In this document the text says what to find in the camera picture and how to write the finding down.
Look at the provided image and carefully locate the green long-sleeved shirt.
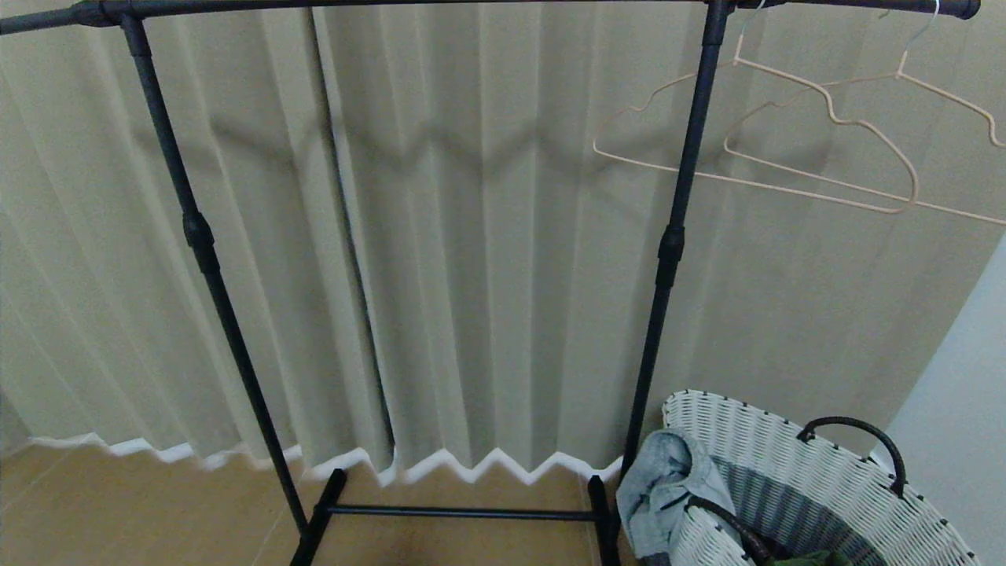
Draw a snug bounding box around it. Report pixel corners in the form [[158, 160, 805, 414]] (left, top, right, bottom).
[[774, 549, 854, 566]]

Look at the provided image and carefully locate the pink clothes hanger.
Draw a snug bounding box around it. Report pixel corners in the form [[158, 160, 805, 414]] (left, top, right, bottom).
[[723, 0, 1006, 227], [593, 0, 920, 215]]

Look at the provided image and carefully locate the black clothes rack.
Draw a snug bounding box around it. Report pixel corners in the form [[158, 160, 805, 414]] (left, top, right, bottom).
[[0, 0, 982, 566]]

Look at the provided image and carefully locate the white laundry basket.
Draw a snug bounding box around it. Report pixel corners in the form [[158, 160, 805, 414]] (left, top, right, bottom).
[[641, 389, 979, 566]]

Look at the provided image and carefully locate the beige curtain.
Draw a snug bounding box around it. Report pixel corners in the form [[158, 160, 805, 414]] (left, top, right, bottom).
[[0, 0, 1006, 484]]

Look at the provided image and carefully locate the pale grey garment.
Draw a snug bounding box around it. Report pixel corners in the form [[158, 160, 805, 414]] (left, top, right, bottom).
[[615, 428, 743, 563]]

